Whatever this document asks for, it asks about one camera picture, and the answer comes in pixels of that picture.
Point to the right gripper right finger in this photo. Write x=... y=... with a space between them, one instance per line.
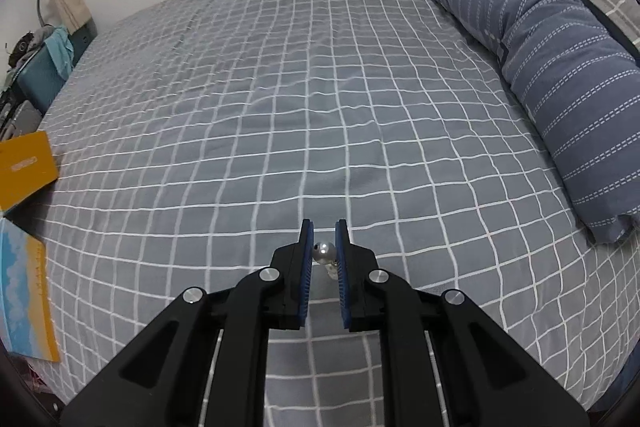
x=445 y=362

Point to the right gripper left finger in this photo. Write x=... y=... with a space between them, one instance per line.
x=202 y=360

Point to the white pearl cluster charm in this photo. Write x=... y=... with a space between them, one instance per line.
x=325 y=254

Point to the open white cardboard box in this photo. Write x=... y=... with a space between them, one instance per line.
x=27 y=166

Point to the grey checked bed sheet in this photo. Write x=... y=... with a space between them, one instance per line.
x=194 y=137

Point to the blue striped bolster pillow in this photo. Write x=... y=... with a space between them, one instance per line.
x=580 y=89

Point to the teal suitcase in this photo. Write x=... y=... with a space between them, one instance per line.
x=36 y=75

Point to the teal cloth on suitcase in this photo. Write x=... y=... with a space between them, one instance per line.
x=61 y=51

